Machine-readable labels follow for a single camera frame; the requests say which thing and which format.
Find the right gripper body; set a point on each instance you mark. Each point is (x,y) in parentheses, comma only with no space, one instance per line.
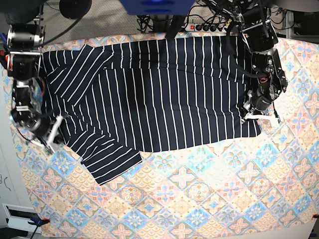
(38,124)

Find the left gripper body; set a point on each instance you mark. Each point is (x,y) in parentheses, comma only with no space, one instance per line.
(260,101)

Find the navy white striped T-shirt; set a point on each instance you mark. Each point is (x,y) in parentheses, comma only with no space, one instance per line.
(147,96)

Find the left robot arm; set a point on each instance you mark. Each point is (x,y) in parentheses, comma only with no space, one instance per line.
(251,19)

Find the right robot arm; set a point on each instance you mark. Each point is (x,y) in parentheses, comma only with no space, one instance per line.
(28,65)

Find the patterned floral tablecloth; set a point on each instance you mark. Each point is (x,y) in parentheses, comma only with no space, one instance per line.
(232,188)

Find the blue clamp lower left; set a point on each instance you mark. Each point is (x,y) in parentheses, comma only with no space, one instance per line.
(38,223)

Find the blue clamp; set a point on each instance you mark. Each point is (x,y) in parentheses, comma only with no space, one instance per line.
(3,49)
(38,223)

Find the white power strip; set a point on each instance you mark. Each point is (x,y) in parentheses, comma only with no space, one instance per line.
(210,28)

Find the blue clamp upper left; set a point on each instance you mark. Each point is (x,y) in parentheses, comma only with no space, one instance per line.
(3,49)

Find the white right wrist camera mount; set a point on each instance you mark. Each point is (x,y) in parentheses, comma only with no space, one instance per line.
(53,128)

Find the white wall vent panel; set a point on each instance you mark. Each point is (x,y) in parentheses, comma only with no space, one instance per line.
(19,217)

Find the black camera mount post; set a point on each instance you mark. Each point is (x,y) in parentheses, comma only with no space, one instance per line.
(175,26)

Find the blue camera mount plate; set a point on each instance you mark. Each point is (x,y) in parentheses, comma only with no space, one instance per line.
(149,7)

